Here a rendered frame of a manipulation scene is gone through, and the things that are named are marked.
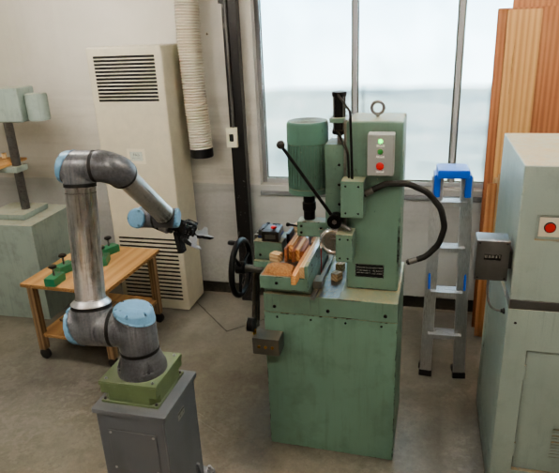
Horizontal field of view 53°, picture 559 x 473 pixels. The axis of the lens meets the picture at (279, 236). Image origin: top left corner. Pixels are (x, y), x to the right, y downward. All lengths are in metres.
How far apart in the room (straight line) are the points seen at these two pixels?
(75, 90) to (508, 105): 2.86
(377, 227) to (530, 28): 1.60
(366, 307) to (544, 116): 1.70
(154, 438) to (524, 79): 2.63
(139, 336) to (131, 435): 0.40
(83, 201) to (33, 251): 2.03
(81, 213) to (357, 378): 1.34
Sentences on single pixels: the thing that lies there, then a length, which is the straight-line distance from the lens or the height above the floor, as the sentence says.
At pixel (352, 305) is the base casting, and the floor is 0.78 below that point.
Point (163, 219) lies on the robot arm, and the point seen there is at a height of 1.11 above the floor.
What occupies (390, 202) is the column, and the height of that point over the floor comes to 1.20.
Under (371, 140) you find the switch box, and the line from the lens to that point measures 2.16.
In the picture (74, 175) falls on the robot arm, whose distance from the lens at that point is 2.11.
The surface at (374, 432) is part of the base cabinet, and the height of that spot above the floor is 0.15.
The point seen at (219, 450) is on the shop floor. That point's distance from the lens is 2.85.
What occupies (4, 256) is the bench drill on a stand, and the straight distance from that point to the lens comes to 4.28.
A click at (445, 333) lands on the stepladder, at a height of 0.26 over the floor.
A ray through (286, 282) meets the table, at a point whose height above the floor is 0.88.
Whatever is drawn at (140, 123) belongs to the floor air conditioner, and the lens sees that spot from 3.75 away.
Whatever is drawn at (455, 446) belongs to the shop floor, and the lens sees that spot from 2.91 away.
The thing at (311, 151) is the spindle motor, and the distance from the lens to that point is 2.31.
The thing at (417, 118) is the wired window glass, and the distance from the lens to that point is 3.67.
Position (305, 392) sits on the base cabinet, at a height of 0.31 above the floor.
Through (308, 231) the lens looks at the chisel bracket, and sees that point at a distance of 2.46.
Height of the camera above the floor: 1.87
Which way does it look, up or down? 21 degrees down
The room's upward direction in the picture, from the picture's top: 3 degrees counter-clockwise
